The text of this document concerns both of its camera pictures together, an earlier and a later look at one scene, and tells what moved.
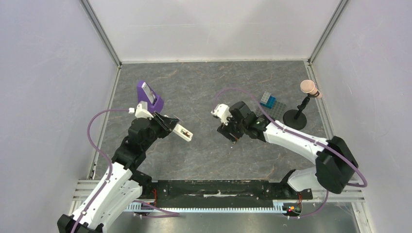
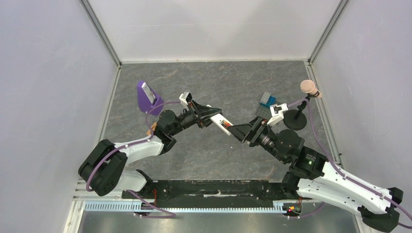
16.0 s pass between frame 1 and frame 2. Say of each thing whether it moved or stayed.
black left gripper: moved
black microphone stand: stayed
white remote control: moved
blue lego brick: stayed
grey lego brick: stayed
